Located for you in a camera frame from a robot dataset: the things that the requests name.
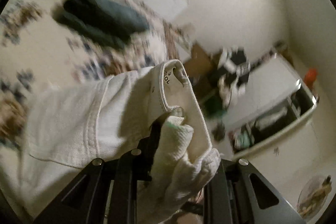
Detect white pants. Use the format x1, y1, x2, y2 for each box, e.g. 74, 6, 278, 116
20, 60, 221, 223

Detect dark green clothing pile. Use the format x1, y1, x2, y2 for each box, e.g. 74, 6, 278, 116
53, 0, 150, 50

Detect white shelf cabinet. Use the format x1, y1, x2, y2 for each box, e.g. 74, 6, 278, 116
223, 55, 318, 160

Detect black and white clothes heap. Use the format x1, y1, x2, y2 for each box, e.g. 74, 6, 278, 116
217, 47, 251, 109

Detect brown cardboard box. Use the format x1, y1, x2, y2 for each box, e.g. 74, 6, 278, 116
183, 43, 215, 85

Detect orange object on cabinet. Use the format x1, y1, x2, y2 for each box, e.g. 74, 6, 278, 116
303, 68, 318, 86

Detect floral bed blanket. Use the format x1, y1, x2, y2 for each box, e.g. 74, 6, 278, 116
1, 0, 191, 150

